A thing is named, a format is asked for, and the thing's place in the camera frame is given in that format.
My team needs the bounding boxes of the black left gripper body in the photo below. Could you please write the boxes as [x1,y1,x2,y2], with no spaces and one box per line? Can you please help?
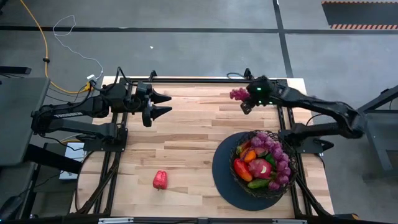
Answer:
[127,81,154,128]

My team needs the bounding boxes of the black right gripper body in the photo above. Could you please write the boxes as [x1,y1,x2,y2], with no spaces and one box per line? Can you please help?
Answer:
[247,75,278,108]

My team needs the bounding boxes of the orange fruit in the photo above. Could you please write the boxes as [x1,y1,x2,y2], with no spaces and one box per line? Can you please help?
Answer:
[243,149,258,164]

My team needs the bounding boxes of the large purple grape bunch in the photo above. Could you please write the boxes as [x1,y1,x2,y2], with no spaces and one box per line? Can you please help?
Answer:
[250,131,292,192]

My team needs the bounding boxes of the long red orange pepper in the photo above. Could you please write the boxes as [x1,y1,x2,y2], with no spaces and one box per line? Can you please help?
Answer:
[233,157,254,183]

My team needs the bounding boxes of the red bell pepper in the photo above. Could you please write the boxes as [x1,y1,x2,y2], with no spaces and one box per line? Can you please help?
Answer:
[152,170,169,191]

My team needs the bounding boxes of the green cucumber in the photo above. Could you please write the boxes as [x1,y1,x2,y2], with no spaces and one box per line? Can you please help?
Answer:
[247,179,271,190]

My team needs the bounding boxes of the white box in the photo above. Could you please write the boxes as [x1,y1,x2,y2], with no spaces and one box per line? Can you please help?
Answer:
[58,142,87,181]

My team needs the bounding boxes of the grey desk top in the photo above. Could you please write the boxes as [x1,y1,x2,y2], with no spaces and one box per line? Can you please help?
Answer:
[0,77,51,167]

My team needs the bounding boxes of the black mat with striped edge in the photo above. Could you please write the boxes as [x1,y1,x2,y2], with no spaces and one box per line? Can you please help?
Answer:
[321,0,398,30]

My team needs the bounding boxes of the flat black bar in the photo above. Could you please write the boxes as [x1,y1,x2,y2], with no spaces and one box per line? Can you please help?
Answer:
[0,65,32,75]

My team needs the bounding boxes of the black aluminium table frame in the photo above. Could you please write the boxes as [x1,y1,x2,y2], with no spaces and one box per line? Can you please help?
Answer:
[70,76,335,220]

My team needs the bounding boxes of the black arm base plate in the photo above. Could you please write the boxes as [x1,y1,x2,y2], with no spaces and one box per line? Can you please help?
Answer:
[277,129,335,154]
[83,127,129,153]

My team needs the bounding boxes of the black wire basket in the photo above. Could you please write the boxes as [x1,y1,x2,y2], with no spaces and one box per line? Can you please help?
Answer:
[229,129,299,200]

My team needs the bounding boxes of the thin white cable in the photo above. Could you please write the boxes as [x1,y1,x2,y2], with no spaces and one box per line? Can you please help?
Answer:
[52,14,104,80]

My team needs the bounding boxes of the yellow floor cable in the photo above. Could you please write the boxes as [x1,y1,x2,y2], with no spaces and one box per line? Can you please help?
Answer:
[19,0,94,95]

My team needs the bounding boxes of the black side table frame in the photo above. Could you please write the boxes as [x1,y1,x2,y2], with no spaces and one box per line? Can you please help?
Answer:
[343,85,398,180]

